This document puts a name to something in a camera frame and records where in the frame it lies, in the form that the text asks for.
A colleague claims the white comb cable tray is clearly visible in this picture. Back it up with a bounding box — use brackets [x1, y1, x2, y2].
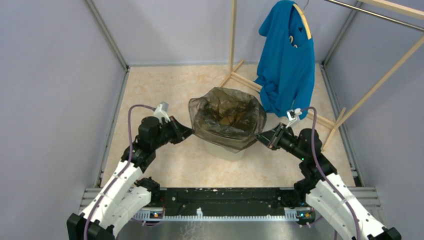
[132, 208, 300, 222]

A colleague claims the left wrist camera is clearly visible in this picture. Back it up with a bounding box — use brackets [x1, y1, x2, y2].
[153, 101, 171, 124]

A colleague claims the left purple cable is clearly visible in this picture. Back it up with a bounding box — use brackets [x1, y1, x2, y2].
[82, 104, 164, 240]

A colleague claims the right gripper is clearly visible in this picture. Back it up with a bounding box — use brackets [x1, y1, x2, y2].
[253, 121, 307, 161]

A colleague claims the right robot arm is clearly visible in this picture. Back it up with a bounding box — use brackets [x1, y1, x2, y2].
[255, 123, 402, 240]

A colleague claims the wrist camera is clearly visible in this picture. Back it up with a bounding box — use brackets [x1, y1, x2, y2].
[286, 108, 303, 129]
[153, 101, 171, 124]

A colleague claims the dark translucent trash bag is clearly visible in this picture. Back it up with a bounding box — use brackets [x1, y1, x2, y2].
[188, 87, 267, 153]

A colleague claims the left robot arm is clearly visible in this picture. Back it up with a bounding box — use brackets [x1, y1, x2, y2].
[66, 116, 193, 240]

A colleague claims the wooden clothes rack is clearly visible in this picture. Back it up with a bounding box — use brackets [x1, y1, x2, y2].
[218, 0, 424, 153]

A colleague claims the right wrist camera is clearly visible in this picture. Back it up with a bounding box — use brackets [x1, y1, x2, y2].
[286, 108, 303, 129]

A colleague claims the blue t-shirt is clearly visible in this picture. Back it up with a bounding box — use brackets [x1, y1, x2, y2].
[255, 0, 315, 118]

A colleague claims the wooden clothes hanger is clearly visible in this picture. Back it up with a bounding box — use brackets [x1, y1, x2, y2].
[293, 3, 312, 40]

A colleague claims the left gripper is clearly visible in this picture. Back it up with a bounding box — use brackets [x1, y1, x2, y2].
[151, 115, 195, 149]

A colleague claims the cream plastic trash bin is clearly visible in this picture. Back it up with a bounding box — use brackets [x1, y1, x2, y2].
[203, 141, 246, 162]

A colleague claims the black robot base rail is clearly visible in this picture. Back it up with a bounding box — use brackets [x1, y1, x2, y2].
[147, 187, 307, 217]

